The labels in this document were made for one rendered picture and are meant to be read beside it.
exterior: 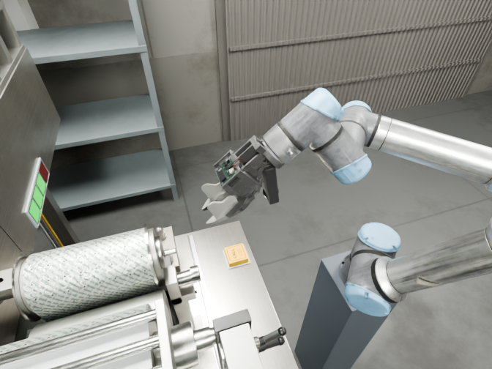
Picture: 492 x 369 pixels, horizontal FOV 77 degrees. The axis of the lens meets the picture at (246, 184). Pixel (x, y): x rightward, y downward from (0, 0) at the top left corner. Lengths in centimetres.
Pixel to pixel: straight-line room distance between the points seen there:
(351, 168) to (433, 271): 31
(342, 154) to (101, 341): 49
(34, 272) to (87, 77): 219
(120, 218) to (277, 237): 123
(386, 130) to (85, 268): 68
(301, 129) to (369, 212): 210
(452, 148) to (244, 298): 71
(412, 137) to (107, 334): 65
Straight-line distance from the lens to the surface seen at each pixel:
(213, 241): 118
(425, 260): 82
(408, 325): 221
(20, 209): 102
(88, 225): 267
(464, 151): 77
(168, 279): 76
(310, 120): 60
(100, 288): 73
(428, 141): 75
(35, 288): 75
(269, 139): 61
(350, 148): 63
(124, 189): 257
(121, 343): 47
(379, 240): 97
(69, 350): 49
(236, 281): 109
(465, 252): 78
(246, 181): 62
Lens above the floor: 185
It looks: 43 degrees down
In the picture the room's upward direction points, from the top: straight up
